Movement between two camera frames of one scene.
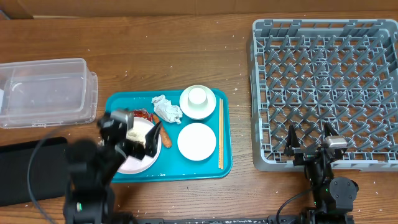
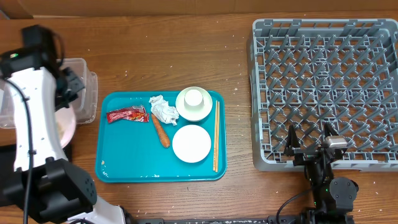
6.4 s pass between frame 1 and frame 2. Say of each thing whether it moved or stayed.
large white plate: moved
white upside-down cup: moved
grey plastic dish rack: stayed
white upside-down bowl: moved
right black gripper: stayed
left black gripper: moved
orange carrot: stayed
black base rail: stayed
